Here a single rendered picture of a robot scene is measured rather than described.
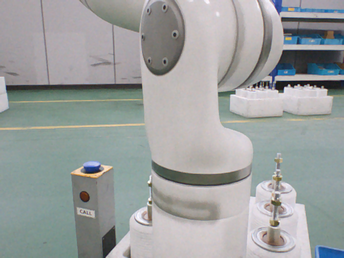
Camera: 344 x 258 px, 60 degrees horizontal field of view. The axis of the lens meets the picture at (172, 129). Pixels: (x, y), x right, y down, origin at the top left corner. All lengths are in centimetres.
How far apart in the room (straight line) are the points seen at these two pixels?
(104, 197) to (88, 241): 11
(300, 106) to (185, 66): 307
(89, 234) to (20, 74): 543
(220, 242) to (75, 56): 564
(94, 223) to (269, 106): 253
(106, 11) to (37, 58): 560
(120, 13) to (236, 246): 28
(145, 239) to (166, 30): 46
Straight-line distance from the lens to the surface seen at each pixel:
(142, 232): 61
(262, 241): 58
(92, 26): 581
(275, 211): 57
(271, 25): 26
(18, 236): 115
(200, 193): 24
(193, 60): 21
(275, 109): 311
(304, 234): 77
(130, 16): 37
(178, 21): 22
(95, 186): 69
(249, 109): 296
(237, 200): 26
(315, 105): 337
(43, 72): 596
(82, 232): 77
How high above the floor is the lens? 57
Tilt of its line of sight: 14 degrees down
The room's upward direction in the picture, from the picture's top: straight up
